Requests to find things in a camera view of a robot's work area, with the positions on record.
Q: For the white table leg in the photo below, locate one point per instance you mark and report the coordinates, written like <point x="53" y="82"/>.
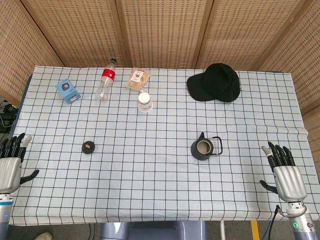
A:
<point x="222" y="231"/>

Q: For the clear bag of snacks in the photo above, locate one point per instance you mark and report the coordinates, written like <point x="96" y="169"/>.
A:
<point x="137" y="80"/>

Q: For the beige shoe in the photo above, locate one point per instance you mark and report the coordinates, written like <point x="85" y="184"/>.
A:
<point x="44" y="236"/>

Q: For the black cast iron teapot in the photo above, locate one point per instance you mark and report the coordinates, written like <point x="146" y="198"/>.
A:
<point x="197" y="155"/>

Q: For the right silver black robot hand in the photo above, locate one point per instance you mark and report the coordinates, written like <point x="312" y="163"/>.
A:
<point x="290" y="180"/>

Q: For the light blue checkered tablecloth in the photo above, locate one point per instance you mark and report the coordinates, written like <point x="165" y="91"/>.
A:
<point x="155" y="180"/>

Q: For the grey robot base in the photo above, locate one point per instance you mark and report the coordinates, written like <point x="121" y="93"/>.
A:
<point x="150" y="231"/>

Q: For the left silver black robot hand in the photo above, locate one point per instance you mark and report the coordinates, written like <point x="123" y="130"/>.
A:
<point x="10" y="170"/>

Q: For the black teapot lid brown knob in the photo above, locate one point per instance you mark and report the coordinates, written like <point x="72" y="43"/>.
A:
<point x="88" y="147"/>

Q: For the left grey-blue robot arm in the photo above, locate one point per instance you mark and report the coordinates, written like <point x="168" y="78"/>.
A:
<point x="4" y="212"/>

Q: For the black baseball cap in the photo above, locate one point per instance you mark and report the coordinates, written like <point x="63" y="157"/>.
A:
<point x="215" y="82"/>

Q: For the small blue cardboard box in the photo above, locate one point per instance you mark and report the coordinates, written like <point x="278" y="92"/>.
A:
<point x="68" y="92"/>

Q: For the woven wooden folding screen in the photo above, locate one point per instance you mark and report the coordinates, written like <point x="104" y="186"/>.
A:
<point x="162" y="30"/>

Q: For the white paper cup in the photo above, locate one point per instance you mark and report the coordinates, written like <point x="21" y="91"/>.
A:
<point x="144" y="103"/>

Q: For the clear plastic bottle red label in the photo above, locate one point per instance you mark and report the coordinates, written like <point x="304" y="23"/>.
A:
<point x="105" y="82"/>

